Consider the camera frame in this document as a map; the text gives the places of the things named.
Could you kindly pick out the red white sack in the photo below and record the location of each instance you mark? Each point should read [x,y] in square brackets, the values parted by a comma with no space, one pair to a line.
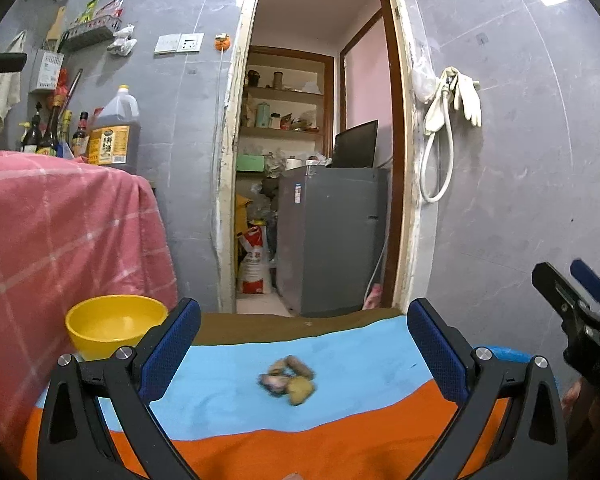
[254,275]

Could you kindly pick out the large oil jug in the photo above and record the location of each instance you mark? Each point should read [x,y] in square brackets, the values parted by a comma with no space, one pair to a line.
[115,133]

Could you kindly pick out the grey refrigerator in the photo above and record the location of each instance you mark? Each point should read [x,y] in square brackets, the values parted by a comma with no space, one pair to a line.
[331,228]

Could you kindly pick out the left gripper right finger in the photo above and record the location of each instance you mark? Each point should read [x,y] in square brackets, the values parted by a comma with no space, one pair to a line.
[530,441]

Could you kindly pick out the white wall switches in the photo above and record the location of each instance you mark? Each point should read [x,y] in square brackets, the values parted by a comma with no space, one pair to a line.
[179,43]

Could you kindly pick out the black monitor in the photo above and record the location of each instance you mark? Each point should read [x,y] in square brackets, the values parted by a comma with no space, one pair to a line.
[355,147]

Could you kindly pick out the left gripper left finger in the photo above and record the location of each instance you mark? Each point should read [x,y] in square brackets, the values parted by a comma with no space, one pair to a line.
[75,441]

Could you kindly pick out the person's hand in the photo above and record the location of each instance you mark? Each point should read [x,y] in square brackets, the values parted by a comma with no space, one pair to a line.
[577,405]

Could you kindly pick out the pink plaid cloth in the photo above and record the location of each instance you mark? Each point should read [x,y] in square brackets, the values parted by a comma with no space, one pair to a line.
[69,231]

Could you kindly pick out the striped blue orange brown cloth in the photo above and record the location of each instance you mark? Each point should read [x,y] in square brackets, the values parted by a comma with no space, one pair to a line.
[375,412]

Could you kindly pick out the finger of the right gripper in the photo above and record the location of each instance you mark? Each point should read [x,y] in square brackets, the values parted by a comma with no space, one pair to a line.
[562,297]
[586,277]

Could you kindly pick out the dark sauce bottles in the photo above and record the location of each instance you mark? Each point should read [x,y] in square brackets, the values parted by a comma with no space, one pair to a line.
[52,138]

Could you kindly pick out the wooden shelf unit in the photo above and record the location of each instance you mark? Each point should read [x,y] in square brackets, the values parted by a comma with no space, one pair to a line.
[288,103]

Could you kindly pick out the blue plastic basin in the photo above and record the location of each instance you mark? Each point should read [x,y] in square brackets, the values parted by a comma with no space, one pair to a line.
[510,359]

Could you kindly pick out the yellow plastic bowl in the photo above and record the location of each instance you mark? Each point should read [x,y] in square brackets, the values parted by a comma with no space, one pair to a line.
[99,325]

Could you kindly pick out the white hanging towel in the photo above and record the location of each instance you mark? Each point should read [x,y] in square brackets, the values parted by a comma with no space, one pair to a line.
[2,95]

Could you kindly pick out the green box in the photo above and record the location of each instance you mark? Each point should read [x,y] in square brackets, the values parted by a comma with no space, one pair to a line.
[250,163]

